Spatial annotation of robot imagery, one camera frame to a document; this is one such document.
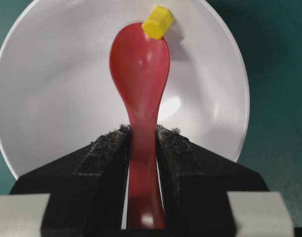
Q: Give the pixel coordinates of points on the red plastic spoon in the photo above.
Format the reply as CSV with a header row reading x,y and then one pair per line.
x,y
139,66

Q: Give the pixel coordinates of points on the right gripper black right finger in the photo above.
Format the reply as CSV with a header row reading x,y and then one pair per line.
x,y
207,195

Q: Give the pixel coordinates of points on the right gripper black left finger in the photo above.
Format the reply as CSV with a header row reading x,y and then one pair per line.
x,y
79,195

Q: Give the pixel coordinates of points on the white bowl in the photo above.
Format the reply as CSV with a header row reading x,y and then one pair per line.
x,y
57,94

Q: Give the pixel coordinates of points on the yellow hexagonal prism block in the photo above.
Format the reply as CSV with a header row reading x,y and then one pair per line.
x,y
158,22

